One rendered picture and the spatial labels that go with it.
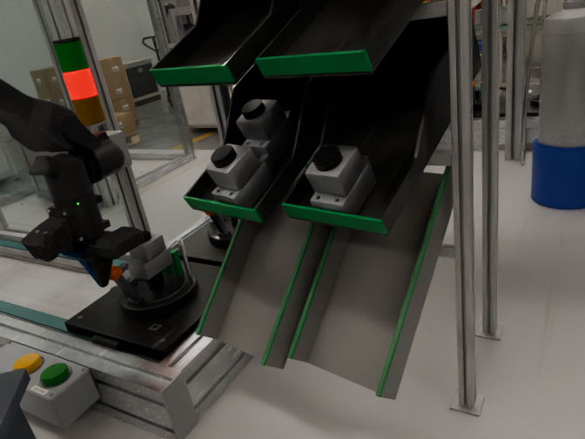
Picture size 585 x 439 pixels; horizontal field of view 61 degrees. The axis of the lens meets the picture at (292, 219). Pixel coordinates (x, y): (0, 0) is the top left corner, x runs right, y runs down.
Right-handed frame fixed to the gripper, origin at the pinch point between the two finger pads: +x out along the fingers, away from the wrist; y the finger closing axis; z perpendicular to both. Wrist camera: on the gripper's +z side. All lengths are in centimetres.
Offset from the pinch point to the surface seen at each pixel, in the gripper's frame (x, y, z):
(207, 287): 11.4, 6.9, -15.1
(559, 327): 22, 62, -36
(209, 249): 11.1, -2.5, -27.3
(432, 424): 23, 49, -9
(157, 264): 4.3, 2.1, -9.5
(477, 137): 16, 31, -127
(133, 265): 3.4, -0.4, -6.7
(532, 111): 9, 47, -134
